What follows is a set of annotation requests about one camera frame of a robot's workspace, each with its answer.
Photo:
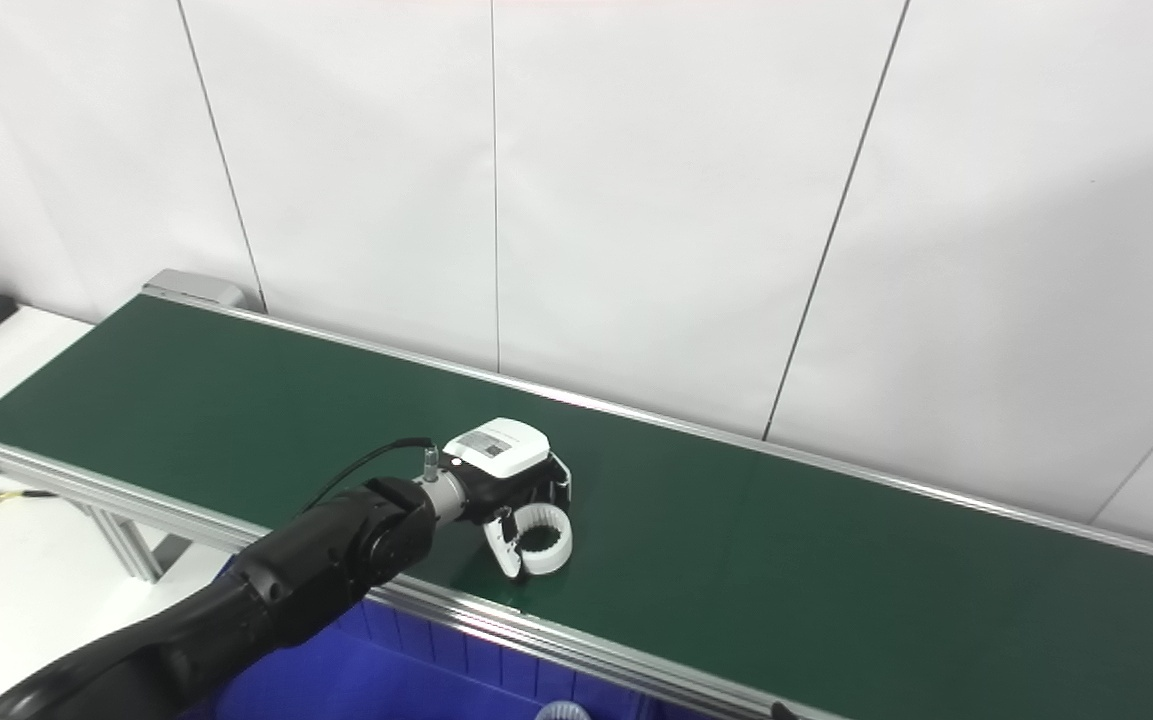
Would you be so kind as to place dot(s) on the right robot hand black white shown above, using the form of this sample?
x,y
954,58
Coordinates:
x,y
784,713

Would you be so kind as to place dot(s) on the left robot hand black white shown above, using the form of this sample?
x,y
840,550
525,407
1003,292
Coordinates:
x,y
501,450

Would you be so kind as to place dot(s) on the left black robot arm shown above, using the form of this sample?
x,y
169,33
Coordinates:
x,y
286,590

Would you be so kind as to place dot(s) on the green conveyor belt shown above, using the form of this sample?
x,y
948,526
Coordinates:
x,y
536,628
836,560

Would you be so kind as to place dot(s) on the blue bin with white rings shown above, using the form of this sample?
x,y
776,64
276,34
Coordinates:
x,y
416,680

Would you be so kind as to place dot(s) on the grey conveyor motor housing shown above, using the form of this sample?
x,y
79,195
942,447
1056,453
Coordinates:
x,y
191,287

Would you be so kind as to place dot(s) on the aluminium conveyor leg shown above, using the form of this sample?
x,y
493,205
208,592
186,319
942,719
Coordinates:
x,y
131,545

